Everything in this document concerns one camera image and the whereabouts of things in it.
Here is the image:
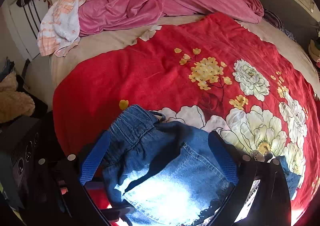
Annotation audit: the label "blue denim lace-trimmed pants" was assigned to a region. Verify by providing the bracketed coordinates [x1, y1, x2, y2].
[101, 105, 301, 225]

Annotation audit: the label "red floral blanket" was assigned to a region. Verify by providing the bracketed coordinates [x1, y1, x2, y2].
[53, 13, 319, 222]

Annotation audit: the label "white pink checked cloth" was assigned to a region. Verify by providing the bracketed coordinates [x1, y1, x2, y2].
[37, 0, 86, 57]

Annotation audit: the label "stack of folded clothes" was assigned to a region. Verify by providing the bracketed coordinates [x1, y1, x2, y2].
[308, 23, 320, 68]

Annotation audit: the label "white door with bags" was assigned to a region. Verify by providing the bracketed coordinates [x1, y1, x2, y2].
[1, 0, 49, 61]

